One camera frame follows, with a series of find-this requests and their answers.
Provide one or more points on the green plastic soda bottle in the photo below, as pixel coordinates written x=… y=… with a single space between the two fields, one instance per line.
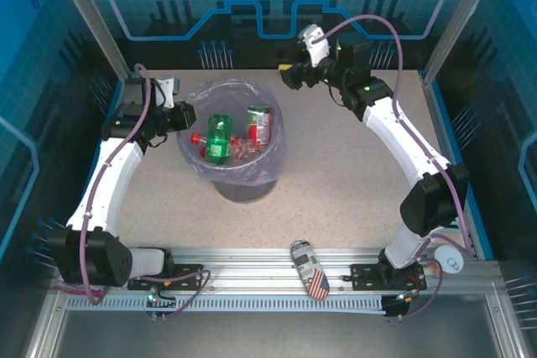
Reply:
x=218 y=140

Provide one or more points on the crushed red green label bottle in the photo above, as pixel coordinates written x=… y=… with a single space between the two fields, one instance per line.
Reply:
x=259 y=127

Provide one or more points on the purple translucent bin bag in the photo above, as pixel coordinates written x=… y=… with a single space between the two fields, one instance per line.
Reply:
x=274 y=140

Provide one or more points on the grey mesh waste bin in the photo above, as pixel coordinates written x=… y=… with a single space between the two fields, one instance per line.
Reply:
x=247 y=192

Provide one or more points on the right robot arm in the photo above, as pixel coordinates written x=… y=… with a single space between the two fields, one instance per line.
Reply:
x=398 y=136

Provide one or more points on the small circuit board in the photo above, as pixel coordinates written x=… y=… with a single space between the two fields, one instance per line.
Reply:
x=394 y=309
x=161 y=303

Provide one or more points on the newsprint flag pattern pouch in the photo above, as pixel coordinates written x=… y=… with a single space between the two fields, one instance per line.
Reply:
x=310 y=270

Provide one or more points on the red printed packet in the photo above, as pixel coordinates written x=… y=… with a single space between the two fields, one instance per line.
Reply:
x=69 y=286

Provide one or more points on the aluminium frame post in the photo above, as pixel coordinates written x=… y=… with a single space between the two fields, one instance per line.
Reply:
x=459 y=18
x=90 y=14

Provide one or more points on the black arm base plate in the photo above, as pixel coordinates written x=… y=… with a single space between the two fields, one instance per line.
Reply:
x=189 y=272
x=365 y=276

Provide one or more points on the aluminium rail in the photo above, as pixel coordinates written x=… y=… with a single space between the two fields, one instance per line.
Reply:
x=251 y=266

